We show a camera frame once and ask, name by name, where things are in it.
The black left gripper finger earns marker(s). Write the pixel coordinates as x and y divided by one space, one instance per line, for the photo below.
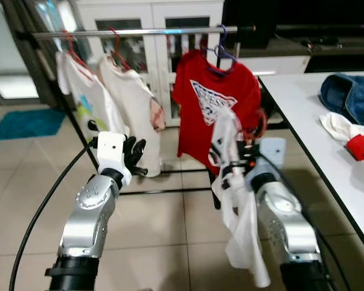
141 151
130 148

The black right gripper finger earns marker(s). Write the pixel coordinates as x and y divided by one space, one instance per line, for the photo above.
230 153
219 156

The red plastic clothes hanger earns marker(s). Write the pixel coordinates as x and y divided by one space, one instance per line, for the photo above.
73 54
261 124
116 48

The white t-shirt with black print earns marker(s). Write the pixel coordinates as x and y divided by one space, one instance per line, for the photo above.
242 230

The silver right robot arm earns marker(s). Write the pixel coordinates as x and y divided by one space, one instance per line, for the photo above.
285 218

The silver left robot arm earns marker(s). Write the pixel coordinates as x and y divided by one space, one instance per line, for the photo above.
88 218

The purple plastic clothes hanger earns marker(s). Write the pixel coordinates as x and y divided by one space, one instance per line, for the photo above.
221 57

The red t-shirt with triangle logo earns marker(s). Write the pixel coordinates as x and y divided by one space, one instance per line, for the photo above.
200 127

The plain white t-shirt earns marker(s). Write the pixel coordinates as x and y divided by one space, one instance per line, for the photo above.
133 109

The white t-shirt with cartoon print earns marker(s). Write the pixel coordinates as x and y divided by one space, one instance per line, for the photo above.
88 103

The teal floor mat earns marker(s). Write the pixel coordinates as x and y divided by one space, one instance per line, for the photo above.
24 124

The white garment with red cuffs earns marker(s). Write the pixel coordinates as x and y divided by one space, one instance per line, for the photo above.
361 145

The steel and black clothes rack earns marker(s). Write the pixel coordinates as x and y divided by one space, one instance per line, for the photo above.
158 31

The blue denim jeans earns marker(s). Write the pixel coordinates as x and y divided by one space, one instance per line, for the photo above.
352 97

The dark grey curtain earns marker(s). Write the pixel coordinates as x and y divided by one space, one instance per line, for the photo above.
30 60

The white glass-door cabinet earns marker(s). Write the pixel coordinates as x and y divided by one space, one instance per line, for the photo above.
151 12

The black television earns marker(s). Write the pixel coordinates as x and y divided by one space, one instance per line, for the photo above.
303 18

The aluminium glass sliding door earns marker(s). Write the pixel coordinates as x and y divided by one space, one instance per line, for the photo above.
3 54

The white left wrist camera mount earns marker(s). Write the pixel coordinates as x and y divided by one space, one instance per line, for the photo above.
112 154

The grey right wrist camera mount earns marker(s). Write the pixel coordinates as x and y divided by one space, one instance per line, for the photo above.
270 154

